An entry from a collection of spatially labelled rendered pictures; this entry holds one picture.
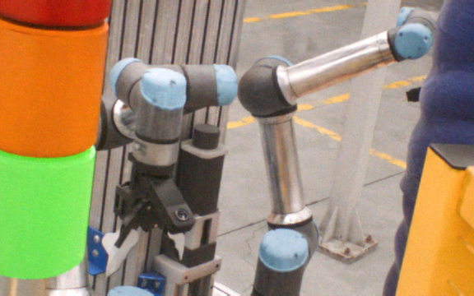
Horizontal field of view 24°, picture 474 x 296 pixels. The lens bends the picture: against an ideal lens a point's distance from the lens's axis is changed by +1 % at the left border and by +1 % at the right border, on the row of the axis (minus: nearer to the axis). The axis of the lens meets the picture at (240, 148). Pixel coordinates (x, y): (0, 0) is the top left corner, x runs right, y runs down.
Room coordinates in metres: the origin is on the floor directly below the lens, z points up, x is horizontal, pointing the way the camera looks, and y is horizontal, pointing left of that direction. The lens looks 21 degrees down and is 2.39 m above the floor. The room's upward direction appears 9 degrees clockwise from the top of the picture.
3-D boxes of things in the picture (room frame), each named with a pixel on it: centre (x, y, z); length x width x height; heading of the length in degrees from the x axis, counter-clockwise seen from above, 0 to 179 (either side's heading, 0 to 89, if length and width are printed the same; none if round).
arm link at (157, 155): (1.72, 0.14, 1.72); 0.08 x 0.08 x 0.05
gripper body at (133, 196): (1.73, 0.15, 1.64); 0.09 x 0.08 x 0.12; 42
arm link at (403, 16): (2.48, -0.36, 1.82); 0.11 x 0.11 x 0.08; 78
